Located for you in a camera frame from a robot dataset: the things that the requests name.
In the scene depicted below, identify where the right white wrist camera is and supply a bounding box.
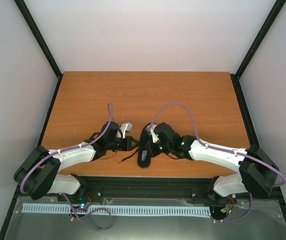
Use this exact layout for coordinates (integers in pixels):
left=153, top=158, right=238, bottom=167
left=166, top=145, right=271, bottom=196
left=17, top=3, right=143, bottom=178
left=145, top=123, right=160, bottom=144

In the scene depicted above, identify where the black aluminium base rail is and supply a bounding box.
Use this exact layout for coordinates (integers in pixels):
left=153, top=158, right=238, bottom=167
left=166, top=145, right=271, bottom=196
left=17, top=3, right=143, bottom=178
left=15, top=174, right=282, bottom=207

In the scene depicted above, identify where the right small connector board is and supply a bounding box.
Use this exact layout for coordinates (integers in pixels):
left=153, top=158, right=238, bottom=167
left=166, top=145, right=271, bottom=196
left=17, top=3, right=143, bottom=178
left=220, top=203, right=234, bottom=215

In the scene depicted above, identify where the black frame post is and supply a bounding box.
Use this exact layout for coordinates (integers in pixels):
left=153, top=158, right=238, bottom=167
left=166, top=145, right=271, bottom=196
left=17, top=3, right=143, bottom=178
left=235, top=0, right=286, bottom=80
left=14, top=0, right=63, bottom=80

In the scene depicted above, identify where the light blue slotted cable duct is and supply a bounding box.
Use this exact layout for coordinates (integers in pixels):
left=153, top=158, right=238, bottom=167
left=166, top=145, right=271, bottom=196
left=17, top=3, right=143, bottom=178
left=21, top=203, right=211, bottom=218

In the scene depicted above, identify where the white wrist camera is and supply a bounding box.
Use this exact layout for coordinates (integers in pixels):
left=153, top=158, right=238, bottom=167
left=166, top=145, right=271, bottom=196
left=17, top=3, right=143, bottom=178
left=118, top=122, right=132, bottom=139
left=145, top=123, right=160, bottom=144

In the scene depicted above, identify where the left green led circuit board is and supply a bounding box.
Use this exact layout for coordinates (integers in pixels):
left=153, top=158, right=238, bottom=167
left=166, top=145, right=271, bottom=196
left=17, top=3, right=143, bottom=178
left=73, top=198, right=92, bottom=214

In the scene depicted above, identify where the black canvas shoe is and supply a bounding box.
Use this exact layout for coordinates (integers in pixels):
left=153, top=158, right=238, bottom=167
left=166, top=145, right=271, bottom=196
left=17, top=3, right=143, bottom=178
left=137, top=123, right=154, bottom=169

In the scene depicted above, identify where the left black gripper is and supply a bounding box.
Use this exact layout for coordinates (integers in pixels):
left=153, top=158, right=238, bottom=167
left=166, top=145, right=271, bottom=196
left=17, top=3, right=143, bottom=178
left=107, top=136, right=140, bottom=152

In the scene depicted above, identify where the clear plastic sheet cover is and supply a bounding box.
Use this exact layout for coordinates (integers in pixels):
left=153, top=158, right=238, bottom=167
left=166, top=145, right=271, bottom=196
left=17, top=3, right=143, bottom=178
left=0, top=197, right=286, bottom=240

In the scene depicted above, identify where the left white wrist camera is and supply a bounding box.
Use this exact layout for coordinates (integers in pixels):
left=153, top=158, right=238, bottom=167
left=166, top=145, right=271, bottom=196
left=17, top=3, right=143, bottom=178
left=118, top=122, right=132, bottom=139

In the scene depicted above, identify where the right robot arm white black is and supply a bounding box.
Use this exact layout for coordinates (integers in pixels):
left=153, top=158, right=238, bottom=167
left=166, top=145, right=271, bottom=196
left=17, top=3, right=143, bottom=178
left=146, top=122, right=279, bottom=199

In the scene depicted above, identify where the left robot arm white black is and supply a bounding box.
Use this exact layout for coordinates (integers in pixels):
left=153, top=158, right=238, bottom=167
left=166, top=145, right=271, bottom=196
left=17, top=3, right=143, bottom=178
left=14, top=121, right=138, bottom=202

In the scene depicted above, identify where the black shoelace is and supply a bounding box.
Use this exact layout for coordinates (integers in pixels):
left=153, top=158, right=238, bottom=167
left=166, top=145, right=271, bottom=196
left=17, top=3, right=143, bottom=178
left=118, top=148, right=139, bottom=164

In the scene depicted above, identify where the right black frame post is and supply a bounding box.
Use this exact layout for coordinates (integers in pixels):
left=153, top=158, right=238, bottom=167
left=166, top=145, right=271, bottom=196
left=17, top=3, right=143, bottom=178
left=235, top=0, right=286, bottom=80

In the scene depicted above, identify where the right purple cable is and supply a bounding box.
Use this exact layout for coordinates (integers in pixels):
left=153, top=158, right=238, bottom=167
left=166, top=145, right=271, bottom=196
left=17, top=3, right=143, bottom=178
left=150, top=102, right=286, bottom=224

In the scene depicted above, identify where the left black frame post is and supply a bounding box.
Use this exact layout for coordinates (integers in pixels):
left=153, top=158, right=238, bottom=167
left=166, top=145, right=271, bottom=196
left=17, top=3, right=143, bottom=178
left=14, top=0, right=63, bottom=80

